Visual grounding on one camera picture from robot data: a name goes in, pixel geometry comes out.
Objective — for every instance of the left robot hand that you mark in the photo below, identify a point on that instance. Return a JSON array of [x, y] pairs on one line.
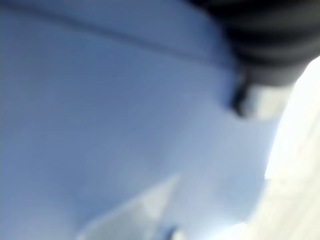
[[265, 37]]

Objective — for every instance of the blue plastic folder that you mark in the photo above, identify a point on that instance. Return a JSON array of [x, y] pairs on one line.
[[112, 120]]

